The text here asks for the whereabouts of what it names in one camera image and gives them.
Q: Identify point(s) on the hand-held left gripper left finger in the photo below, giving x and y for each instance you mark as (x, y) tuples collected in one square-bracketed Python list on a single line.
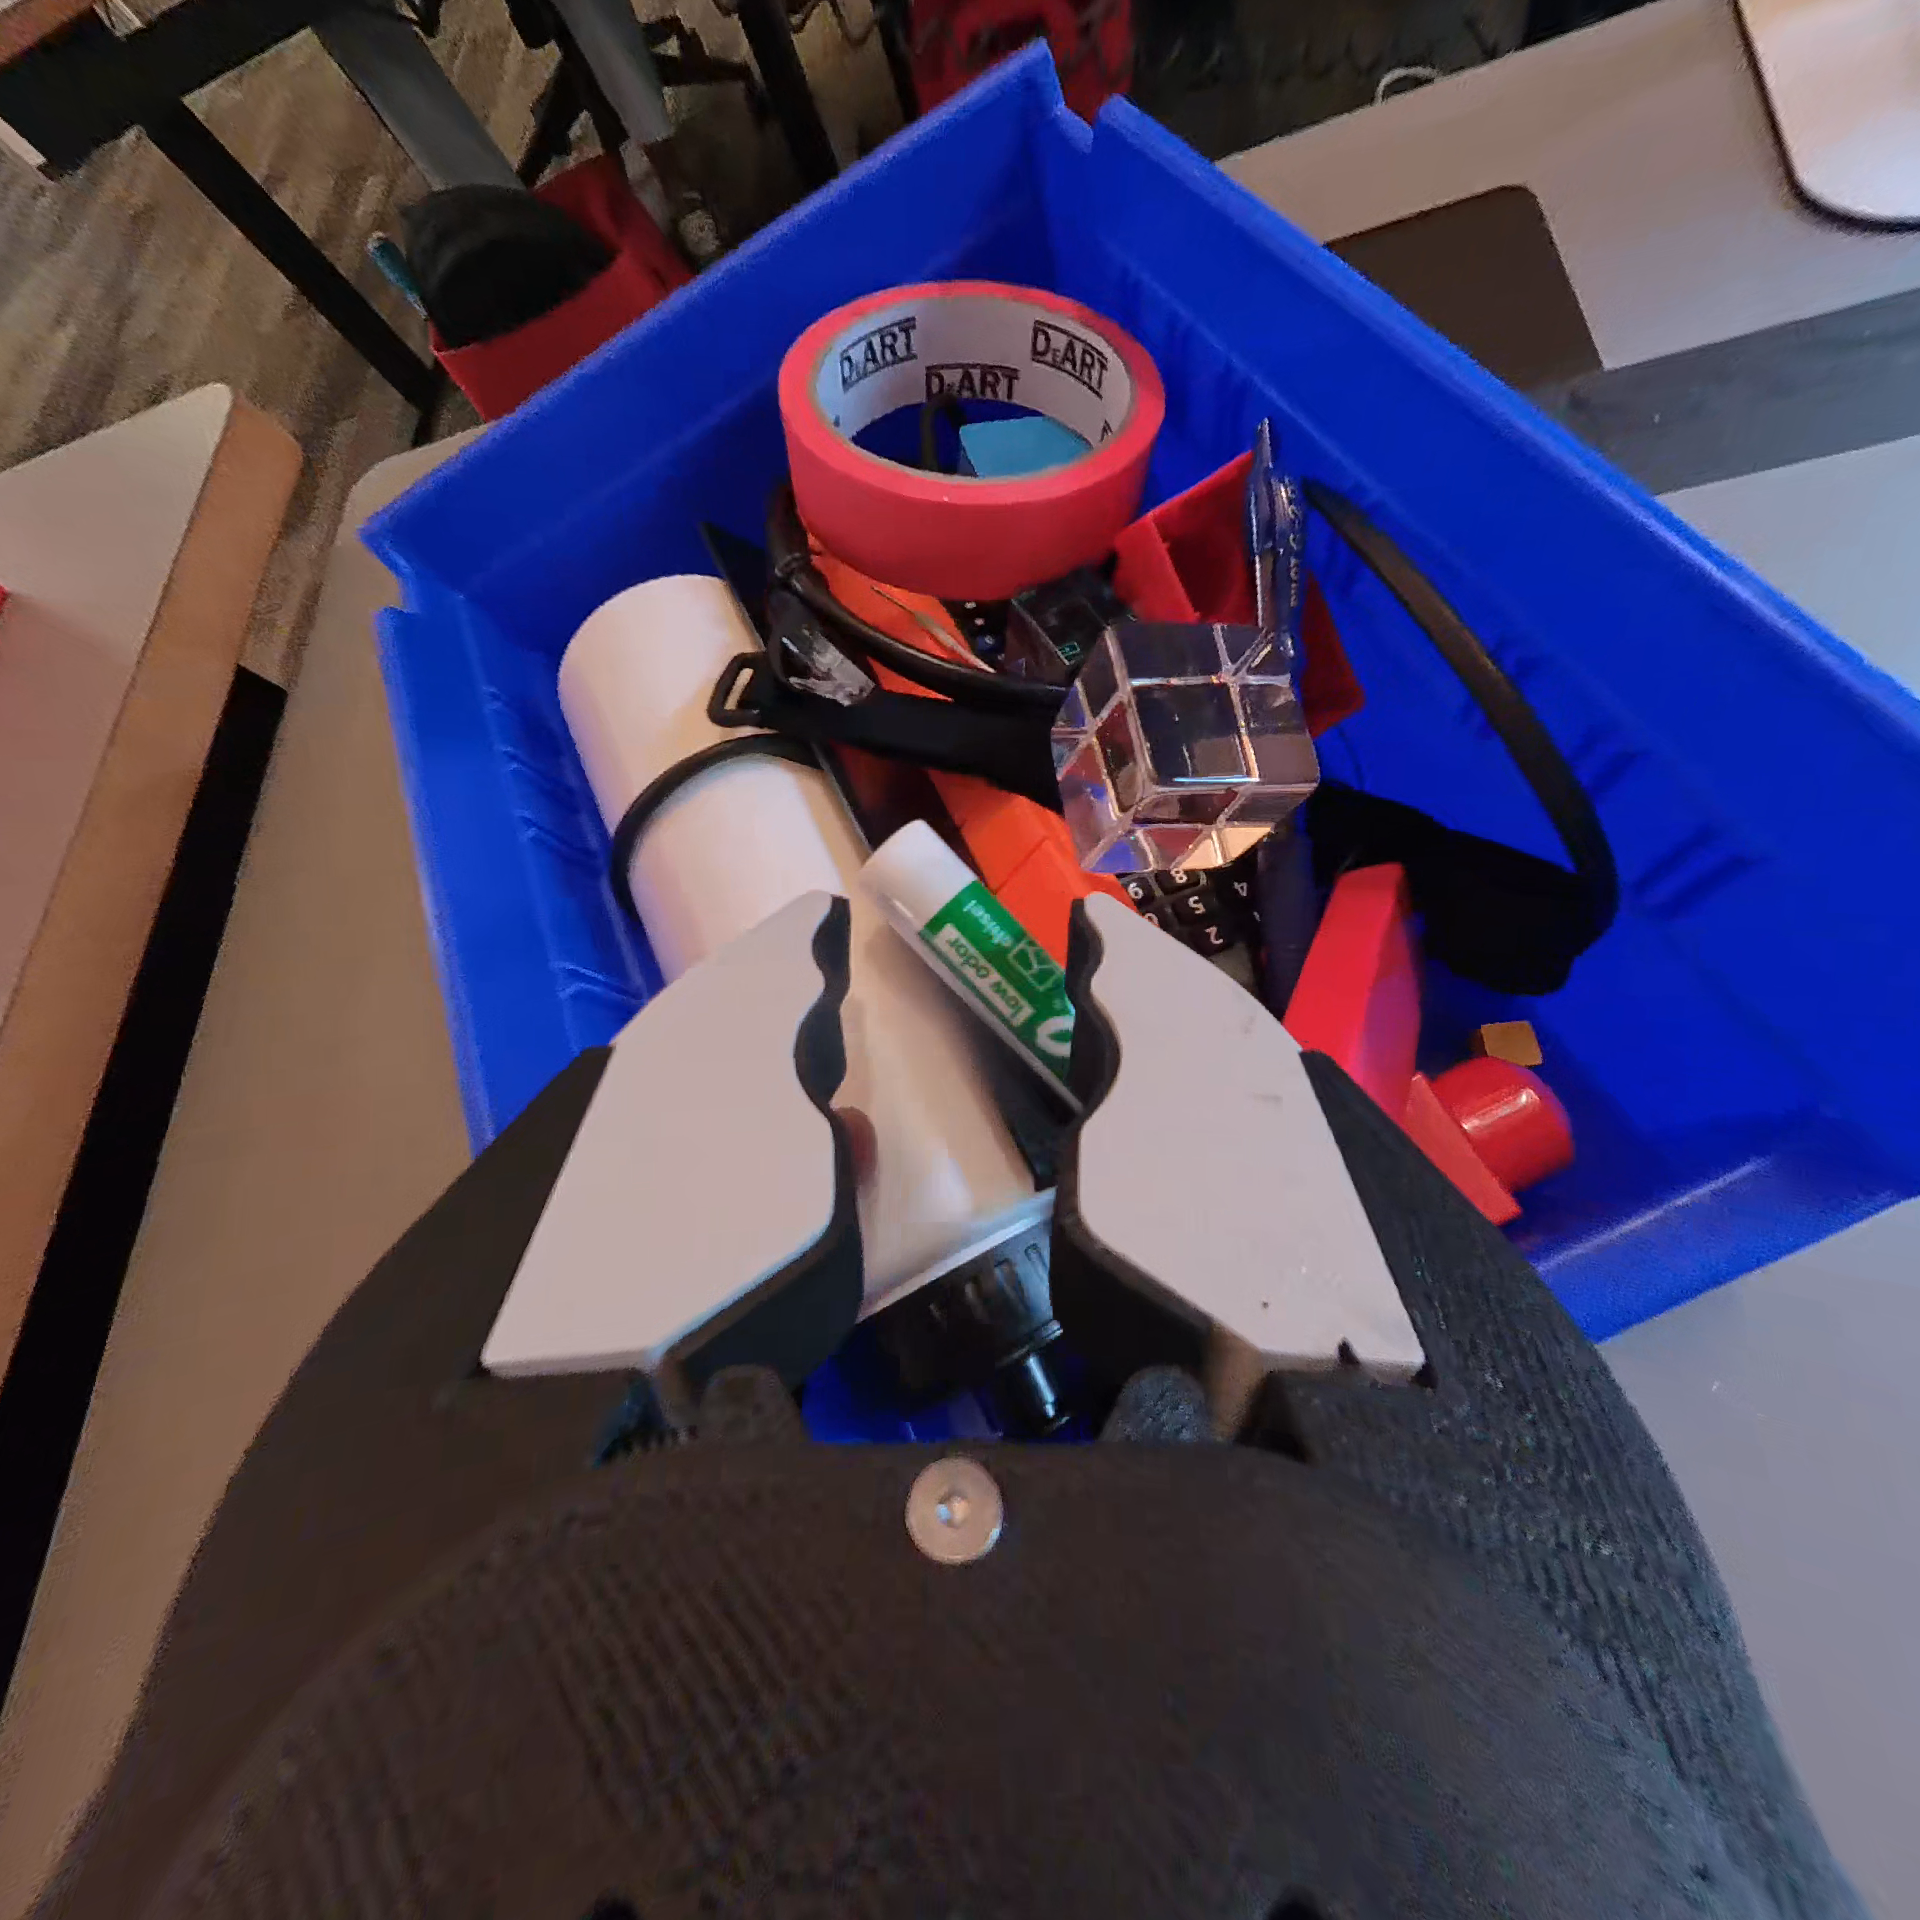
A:
[(707, 1140)]

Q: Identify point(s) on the black keypad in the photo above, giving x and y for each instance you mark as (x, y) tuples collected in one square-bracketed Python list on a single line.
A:
[(1200, 898)]

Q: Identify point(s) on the black circuit module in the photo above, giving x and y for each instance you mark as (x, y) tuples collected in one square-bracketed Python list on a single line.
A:
[(1066, 633)]

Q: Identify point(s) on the red tape roll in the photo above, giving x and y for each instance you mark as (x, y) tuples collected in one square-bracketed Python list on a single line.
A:
[(961, 517)]

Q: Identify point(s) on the thin black band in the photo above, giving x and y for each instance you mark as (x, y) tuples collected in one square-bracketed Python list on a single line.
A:
[(630, 818)]

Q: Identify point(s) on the red plastic cylinder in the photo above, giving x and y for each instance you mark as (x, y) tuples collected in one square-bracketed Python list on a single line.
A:
[(1501, 1124)]

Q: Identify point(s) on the blue plastic bin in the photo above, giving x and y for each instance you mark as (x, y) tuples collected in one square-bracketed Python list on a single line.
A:
[(1650, 674)]

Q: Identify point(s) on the white desk with wooden edge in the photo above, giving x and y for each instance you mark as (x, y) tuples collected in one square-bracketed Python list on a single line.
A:
[(89, 598)]

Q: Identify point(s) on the orange plastic block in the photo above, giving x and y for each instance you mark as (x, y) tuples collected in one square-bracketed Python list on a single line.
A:
[(1015, 858)]

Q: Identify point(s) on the small wooden cube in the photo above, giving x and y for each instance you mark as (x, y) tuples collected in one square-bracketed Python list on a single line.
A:
[(1506, 1039)]

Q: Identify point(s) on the person's left hand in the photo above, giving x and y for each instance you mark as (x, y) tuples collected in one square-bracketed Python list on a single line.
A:
[(859, 1149)]

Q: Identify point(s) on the clear acrylic cube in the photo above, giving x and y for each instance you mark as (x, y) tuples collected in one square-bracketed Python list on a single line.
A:
[(1186, 749)]

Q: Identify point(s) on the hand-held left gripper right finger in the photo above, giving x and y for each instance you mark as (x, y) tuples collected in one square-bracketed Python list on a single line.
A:
[(1229, 1188)]

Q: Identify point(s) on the light blue foam piece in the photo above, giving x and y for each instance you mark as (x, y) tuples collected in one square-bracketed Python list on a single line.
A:
[(1021, 449)]

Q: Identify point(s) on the red bag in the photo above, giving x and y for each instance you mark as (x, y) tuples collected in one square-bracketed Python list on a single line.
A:
[(630, 240)]

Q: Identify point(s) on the white cylinder with black tip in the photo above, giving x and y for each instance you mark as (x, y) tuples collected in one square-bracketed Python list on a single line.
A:
[(707, 707)]

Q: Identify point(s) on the green dry erase marker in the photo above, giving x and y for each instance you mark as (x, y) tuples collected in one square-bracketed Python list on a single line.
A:
[(975, 961)]

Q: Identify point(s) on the black table frame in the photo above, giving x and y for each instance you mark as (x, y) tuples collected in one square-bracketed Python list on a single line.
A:
[(284, 257)]

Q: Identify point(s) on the red plastic block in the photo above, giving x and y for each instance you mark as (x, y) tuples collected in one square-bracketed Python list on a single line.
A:
[(1355, 961)]

